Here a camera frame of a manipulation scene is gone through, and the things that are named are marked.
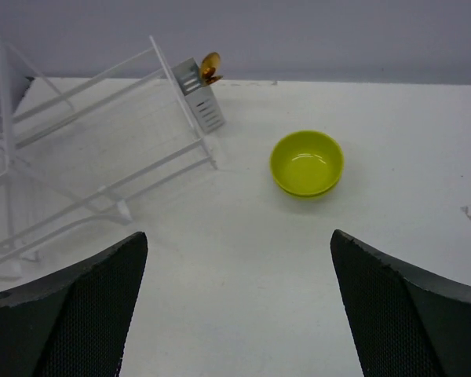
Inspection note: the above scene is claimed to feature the grey cutlery holder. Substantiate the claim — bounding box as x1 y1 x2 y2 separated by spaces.
172 58 225 134

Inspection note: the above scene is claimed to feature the white wire dish rack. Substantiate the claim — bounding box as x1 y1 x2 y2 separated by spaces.
0 35 215 281

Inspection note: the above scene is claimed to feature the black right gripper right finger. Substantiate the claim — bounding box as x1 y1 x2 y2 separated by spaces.
330 229 471 376

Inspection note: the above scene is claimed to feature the lime green bowl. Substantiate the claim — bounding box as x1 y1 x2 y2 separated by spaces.
269 130 345 192
273 180 341 200

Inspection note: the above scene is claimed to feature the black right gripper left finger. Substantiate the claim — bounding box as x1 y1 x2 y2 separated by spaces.
0 232 148 376

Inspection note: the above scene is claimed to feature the brown wooden spoon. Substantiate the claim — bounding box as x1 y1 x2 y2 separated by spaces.
199 52 223 86

